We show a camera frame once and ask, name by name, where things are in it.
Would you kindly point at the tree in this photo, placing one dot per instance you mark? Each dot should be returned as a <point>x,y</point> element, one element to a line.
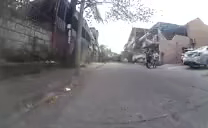
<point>79,36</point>

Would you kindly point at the pale building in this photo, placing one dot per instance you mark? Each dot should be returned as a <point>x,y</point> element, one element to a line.
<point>135,43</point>

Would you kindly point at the grey asphalt road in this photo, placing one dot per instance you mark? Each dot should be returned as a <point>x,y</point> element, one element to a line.
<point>132,96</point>

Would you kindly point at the motorcycle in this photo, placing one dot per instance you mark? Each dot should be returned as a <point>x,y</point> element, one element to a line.
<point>151,61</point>

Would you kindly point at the dark red building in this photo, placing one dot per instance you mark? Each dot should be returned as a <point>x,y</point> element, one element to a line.
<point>63,40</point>

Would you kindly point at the person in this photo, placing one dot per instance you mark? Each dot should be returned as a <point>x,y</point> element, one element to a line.
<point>150,53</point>

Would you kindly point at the beige building with blue roof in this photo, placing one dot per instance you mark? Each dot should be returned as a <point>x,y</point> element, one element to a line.
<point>178,43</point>

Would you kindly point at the dirt verge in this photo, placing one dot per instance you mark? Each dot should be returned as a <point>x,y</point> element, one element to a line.
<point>28,86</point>

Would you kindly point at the silver car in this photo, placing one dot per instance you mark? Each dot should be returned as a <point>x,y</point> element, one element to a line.
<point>200,56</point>

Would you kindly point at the grey stone wall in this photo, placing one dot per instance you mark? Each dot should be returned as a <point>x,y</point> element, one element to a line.
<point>22,40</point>

